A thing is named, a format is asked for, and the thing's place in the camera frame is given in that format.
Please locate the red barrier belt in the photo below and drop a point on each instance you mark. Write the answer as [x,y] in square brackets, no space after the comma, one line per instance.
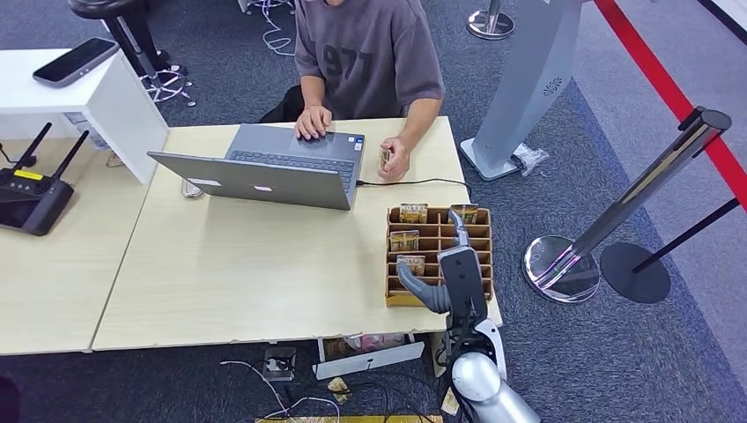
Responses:
[659,79]

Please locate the floor power socket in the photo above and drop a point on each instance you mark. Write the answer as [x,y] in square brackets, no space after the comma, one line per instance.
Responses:
[279,365]

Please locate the small silver object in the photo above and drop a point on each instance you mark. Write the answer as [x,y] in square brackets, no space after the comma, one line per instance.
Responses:
[191,190]

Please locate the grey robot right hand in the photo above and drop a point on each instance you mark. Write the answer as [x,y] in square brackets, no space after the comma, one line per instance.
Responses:
[464,280]

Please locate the person's left hand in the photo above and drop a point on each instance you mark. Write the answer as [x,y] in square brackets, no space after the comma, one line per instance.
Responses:
[400,160]

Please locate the person's left forearm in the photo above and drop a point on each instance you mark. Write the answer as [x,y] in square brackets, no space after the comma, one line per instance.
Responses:
[417,125]

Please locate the person's right hand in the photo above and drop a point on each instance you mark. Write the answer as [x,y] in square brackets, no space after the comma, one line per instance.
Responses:
[314,122]

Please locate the clear plastic bag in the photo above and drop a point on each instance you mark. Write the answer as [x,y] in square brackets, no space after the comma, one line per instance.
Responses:
[530,157]

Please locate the black smartphone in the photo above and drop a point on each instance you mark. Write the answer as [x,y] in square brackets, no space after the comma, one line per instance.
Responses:
[76,61]

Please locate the gold card on floor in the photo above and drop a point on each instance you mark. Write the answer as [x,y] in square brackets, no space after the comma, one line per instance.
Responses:
[448,404]
[339,390]

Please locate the chrome stanchion post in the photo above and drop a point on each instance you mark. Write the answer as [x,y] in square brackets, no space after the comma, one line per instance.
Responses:
[653,178]

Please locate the wooden card holder rack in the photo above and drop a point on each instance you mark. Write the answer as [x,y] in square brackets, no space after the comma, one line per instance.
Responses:
[420,242]

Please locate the person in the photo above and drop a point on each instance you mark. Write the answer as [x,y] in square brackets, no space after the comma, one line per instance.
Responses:
[367,58]

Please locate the white open box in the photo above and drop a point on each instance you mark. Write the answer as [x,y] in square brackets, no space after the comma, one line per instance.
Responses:
[367,362]

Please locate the grey kiosk stand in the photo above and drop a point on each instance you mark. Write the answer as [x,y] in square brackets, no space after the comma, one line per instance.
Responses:
[525,87]

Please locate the black router with antennas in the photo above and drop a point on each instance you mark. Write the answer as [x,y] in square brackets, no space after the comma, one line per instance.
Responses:
[35,204]

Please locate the grey laptop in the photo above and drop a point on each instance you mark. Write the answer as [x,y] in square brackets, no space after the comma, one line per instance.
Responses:
[262,184]

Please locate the black stool with chrome base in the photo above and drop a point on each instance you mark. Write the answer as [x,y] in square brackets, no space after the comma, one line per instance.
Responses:
[131,35]

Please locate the black stanchion post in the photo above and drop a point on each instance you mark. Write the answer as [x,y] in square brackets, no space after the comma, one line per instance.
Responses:
[636,274]

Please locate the white cabinet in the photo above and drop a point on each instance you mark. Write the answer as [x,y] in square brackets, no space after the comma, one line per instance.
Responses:
[125,117]

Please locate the person's right forearm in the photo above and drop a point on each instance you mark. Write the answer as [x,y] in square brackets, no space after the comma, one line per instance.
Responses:
[314,93]

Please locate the chrome stanchion base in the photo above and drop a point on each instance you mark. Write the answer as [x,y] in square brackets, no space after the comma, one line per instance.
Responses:
[490,24]

